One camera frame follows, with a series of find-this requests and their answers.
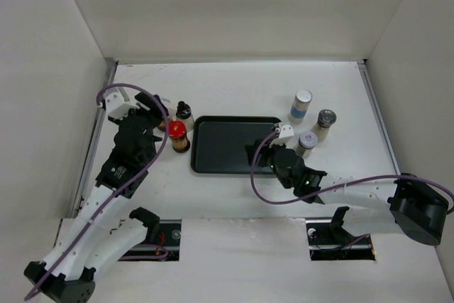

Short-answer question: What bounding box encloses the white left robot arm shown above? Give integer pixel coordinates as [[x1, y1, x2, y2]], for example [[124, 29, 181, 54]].
[[24, 88, 169, 302]]

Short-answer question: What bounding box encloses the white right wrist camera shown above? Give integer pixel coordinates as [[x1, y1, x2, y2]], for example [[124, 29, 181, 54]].
[[270, 122, 294, 145]]

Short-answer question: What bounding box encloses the black plastic tray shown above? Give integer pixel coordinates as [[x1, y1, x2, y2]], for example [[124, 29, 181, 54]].
[[190, 116, 280, 175]]

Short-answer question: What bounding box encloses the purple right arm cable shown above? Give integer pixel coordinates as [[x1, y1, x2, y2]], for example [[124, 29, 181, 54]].
[[250, 128, 454, 216]]

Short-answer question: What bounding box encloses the white lid blue label shaker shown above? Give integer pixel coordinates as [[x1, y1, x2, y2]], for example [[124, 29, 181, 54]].
[[289, 89, 313, 123]]

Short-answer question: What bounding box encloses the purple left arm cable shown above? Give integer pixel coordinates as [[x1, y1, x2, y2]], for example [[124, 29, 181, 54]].
[[23, 84, 171, 301]]

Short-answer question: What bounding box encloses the red lid sauce jar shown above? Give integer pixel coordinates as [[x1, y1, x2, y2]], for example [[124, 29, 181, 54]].
[[169, 121, 190, 153]]

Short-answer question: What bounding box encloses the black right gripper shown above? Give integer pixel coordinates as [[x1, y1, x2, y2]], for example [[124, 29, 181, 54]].
[[245, 136, 292, 189]]

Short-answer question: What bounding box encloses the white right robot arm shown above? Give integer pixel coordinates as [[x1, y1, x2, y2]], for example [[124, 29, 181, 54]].
[[245, 141, 453, 246]]

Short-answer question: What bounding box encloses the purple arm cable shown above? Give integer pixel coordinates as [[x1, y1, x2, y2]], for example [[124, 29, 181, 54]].
[[23, 84, 171, 301], [250, 128, 454, 216]]

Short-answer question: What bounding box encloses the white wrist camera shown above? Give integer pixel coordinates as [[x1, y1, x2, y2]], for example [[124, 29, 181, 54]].
[[105, 89, 138, 121], [270, 122, 294, 145]]

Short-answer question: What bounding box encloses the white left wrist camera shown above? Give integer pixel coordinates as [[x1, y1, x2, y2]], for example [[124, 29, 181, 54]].
[[105, 89, 138, 121]]

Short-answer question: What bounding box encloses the grey lid salt grinder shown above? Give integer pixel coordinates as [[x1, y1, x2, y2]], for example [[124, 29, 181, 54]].
[[311, 109, 337, 143]]

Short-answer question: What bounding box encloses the black knob grinder bottle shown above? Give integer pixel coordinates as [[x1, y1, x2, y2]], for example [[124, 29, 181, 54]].
[[176, 101, 194, 132]]

